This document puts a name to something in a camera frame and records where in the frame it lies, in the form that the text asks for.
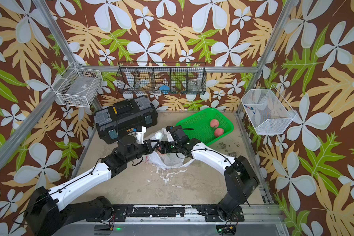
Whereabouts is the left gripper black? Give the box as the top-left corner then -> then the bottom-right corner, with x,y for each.
125,139 -> 159,164

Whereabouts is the white plastic shopping bag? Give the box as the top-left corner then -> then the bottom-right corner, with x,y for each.
143,130 -> 194,170

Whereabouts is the pink peach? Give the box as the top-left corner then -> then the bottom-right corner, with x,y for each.
210,119 -> 220,129
214,128 -> 224,137

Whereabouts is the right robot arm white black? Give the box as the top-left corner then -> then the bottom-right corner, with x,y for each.
157,125 -> 260,220

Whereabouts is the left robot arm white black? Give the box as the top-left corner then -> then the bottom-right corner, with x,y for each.
24,136 -> 159,236

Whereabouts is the green plastic perforated basket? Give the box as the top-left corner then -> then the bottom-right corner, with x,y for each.
176,108 -> 234,146

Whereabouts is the black tool case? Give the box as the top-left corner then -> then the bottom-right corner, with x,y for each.
93,95 -> 158,144

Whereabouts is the blue object in rear basket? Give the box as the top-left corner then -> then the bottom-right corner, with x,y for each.
159,85 -> 170,94

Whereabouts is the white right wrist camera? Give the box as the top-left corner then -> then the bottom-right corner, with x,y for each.
161,128 -> 174,143

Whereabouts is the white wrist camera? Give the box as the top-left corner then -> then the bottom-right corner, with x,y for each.
136,126 -> 147,144
161,128 -> 174,143

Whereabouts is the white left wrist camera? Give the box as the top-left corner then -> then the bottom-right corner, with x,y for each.
136,126 -> 147,144

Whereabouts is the black wire basket rear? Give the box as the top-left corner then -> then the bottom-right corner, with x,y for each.
116,62 -> 207,94

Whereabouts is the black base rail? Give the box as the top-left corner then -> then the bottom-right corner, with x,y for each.
87,204 -> 244,224

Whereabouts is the white wire basket left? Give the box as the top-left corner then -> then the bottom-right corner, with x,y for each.
52,63 -> 103,108

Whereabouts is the white wire basket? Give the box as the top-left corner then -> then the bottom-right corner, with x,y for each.
241,86 -> 297,136
52,63 -> 103,108

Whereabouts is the white wire basket right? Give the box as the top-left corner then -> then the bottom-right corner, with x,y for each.
241,86 -> 297,136

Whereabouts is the aluminium frame post left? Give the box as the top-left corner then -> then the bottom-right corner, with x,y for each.
0,0 -> 104,183

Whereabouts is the aluminium frame post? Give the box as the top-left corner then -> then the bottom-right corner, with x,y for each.
235,0 -> 299,116
0,0 -> 104,183

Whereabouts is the aluminium frame post right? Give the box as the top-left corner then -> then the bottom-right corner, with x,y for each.
235,0 -> 299,116

